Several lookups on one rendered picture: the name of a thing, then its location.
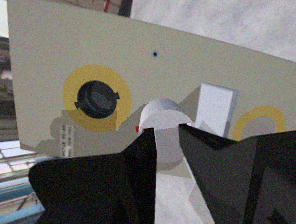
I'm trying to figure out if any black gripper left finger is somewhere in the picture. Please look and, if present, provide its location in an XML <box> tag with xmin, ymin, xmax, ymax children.
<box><xmin>28</xmin><ymin>128</ymin><xmax>157</xmax><ymax>224</ymax></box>

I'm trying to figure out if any beige service panel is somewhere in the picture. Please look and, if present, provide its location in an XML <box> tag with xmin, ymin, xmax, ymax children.
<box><xmin>6</xmin><ymin>0</ymin><xmax>296</xmax><ymax>158</ymax></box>

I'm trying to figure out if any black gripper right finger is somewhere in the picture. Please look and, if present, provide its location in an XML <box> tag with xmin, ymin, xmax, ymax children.
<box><xmin>178</xmin><ymin>124</ymin><xmax>296</xmax><ymax>224</ymax></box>

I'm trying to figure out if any white cylinder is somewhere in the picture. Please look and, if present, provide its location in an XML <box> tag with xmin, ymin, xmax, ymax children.
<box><xmin>136</xmin><ymin>98</ymin><xmax>196</xmax><ymax>163</ymax></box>

